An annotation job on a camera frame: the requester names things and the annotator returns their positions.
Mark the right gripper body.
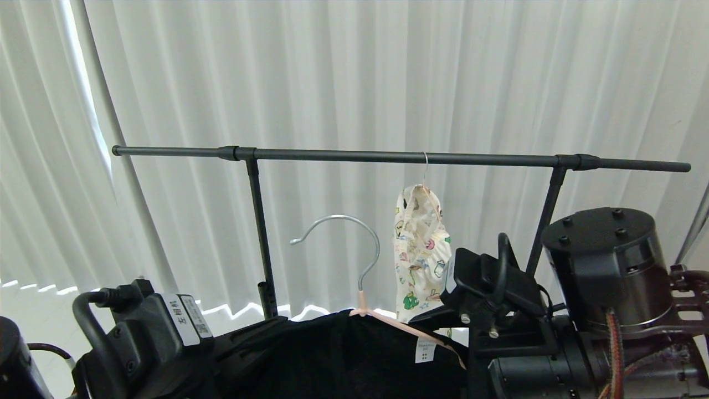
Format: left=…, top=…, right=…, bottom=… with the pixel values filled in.
left=467, top=317, right=603, bottom=399

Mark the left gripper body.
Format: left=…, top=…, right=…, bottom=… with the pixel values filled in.
left=75, top=335, right=223, bottom=399

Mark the cream printed garment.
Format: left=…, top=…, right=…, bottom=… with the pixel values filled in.
left=393, top=184, right=454, bottom=325

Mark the black garment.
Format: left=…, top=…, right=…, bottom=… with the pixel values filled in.
left=213, top=309, right=472, bottom=399

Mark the black clothes rack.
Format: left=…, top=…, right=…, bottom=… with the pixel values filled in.
left=111, top=145, right=692, bottom=322

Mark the white curtain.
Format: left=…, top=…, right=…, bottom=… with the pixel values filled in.
left=0, top=0, right=709, bottom=328

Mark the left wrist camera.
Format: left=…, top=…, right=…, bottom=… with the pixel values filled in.
left=108, top=279, right=215, bottom=364

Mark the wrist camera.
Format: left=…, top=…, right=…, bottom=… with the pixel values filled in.
left=108, top=279, right=215, bottom=364
left=440, top=247, right=548, bottom=340

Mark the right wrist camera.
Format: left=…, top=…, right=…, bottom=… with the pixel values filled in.
left=440, top=247, right=548, bottom=340

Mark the black cable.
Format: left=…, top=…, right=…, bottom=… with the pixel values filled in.
left=71, top=287, right=124, bottom=369
left=495, top=232, right=515, bottom=303

